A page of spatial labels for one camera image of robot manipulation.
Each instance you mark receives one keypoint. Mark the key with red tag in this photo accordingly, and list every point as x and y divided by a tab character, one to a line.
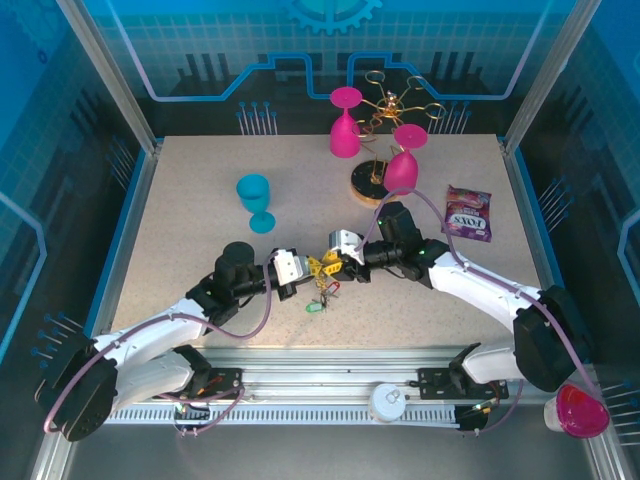
334	288

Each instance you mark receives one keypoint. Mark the metal keyring with keys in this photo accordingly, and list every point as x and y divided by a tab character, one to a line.
322	295

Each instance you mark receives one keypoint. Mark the key with bright green tag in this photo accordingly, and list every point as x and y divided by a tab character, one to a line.
314	306

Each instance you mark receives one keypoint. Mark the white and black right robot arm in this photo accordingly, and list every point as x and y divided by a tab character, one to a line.
475	290

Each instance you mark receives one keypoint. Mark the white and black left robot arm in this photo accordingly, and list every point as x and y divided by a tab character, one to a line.
150	335

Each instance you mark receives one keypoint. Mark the pink plastic goblet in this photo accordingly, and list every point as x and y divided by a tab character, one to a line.
344	135
402	170

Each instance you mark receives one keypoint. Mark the purple candy bag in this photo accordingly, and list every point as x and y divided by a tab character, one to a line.
467	215

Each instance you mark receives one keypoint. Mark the blue plastic goblet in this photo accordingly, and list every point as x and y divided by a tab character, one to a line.
254	192

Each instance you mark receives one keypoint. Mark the white round cap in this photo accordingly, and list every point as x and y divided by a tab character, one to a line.
386	402

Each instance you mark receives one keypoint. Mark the white cup with pink lid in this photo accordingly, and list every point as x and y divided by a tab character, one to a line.
580	410

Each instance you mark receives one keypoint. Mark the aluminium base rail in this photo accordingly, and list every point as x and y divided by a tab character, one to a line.
330	370

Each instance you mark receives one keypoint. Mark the aluminium frame post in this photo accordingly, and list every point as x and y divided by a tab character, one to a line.
545	70
110	75

